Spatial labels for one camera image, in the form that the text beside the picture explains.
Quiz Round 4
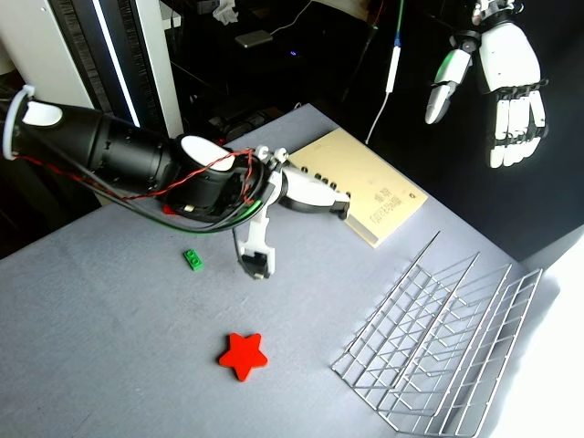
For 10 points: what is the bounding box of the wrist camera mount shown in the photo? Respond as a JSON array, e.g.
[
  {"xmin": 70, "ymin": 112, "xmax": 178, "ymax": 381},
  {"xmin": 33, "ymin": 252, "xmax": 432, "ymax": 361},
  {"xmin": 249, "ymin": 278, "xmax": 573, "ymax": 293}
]
[{"xmin": 235, "ymin": 145, "xmax": 289, "ymax": 280}]

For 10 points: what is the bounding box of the thin white cable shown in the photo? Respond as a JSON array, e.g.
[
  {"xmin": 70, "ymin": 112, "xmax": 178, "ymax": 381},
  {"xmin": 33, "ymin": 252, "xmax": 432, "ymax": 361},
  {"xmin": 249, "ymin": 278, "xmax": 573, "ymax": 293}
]
[{"xmin": 268, "ymin": 0, "xmax": 316, "ymax": 37}]

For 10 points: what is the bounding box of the white cable adapter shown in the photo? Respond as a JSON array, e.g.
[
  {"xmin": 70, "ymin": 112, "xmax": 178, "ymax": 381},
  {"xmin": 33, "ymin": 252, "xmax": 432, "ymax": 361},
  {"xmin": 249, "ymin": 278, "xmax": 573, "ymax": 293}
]
[{"xmin": 364, "ymin": 43, "xmax": 402, "ymax": 145}]

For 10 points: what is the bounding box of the silver wire dish rack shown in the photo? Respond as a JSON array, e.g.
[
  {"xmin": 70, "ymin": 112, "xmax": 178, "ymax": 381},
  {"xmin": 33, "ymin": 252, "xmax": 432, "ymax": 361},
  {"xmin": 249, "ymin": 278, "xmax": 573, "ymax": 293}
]
[{"xmin": 330, "ymin": 230, "xmax": 544, "ymax": 438}]

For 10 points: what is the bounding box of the green hanging cable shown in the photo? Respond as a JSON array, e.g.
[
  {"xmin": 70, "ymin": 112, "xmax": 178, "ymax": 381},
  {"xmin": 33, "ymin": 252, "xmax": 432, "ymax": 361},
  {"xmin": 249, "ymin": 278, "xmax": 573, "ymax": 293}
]
[{"xmin": 394, "ymin": 0, "xmax": 406, "ymax": 47}]

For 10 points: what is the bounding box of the beige paperback book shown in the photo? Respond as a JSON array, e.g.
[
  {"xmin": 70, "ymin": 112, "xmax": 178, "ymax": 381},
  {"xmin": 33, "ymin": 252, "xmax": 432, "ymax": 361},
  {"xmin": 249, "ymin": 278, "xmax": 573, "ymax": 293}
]
[{"xmin": 287, "ymin": 127, "xmax": 430, "ymax": 250}]

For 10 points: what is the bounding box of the red star block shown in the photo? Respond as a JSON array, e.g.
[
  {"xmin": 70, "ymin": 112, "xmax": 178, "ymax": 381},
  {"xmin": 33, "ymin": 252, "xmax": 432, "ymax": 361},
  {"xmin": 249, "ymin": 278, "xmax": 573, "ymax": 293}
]
[{"xmin": 217, "ymin": 331, "xmax": 269, "ymax": 382}]

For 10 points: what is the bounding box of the crumpled white paper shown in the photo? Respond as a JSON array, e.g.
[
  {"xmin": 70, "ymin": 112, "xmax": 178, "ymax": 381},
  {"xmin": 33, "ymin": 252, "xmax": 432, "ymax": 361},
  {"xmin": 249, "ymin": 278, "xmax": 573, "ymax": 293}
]
[{"xmin": 212, "ymin": 0, "xmax": 240, "ymax": 26}]

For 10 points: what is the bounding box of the black storage box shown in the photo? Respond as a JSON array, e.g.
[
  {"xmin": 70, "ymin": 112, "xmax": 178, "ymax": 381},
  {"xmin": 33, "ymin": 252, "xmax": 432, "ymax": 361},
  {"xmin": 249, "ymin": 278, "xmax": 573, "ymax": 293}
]
[{"xmin": 207, "ymin": 105, "xmax": 287, "ymax": 143}]

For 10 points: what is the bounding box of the green toy brick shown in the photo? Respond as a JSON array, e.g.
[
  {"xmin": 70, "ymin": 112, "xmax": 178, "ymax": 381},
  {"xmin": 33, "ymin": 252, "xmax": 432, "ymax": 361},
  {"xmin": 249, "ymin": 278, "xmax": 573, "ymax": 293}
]
[{"xmin": 182, "ymin": 248, "xmax": 206, "ymax": 272}]

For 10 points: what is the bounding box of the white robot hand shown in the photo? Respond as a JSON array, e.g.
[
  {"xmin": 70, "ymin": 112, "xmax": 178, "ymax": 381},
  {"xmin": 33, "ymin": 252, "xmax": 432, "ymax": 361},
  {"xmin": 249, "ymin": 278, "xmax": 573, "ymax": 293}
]
[
  {"xmin": 273, "ymin": 164, "xmax": 353, "ymax": 223},
  {"xmin": 423, "ymin": 20, "xmax": 549, "ymax": 170}
]

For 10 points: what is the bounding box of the grey power bank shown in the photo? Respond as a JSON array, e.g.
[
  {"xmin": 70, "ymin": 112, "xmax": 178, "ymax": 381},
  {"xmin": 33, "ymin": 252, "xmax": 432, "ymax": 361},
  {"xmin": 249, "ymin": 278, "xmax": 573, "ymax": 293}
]
[{"xmin": 234, "ymin": 29, "xmax": 274, "ymax": 49}]

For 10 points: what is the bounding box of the white and black column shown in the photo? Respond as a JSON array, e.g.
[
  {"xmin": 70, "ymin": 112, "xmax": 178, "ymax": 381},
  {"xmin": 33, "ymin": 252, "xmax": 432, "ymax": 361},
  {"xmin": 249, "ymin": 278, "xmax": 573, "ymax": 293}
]
[{"xmin": 0, "ymin": 0, "xmax": 184, "ymax": 138}]

